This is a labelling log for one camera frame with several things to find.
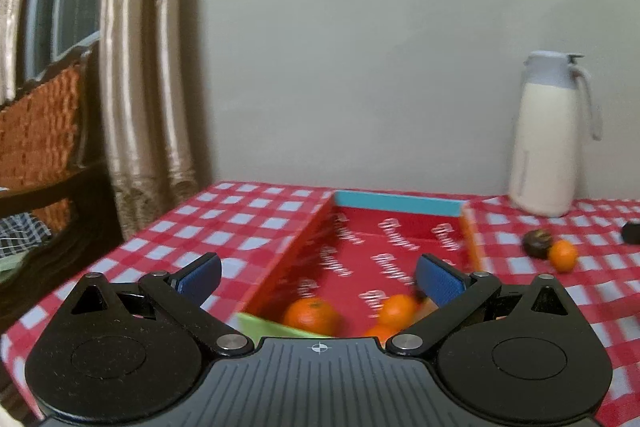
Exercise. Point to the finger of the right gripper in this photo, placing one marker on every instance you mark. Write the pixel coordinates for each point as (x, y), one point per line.
(630, 233)

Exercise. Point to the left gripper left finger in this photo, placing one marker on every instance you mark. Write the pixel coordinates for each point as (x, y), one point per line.
(119, 353)

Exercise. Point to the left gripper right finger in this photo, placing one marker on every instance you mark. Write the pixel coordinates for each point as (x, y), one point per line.
(503, 353)

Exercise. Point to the small orange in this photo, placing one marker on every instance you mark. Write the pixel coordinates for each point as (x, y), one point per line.
(563, 256)
(398, 311)

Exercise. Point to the dark mangosteen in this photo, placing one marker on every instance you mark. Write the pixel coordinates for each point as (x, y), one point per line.
(537, 243)

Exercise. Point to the red white checkered tablecloth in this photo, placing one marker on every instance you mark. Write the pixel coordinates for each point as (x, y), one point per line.
(353, 381)

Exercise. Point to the cream grey thermos jug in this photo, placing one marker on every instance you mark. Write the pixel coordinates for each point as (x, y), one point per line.
(547, 142)

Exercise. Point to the checked dark cloth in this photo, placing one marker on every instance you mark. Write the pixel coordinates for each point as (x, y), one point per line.
(21, 233)

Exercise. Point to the colourful cardboard box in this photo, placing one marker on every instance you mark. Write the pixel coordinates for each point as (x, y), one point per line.
(356, 250)

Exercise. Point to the wooden chair orange cushion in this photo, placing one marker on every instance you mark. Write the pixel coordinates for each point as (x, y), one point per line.
(53, 170)

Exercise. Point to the beige curtain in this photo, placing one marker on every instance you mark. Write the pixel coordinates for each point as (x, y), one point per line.
(143, 109)

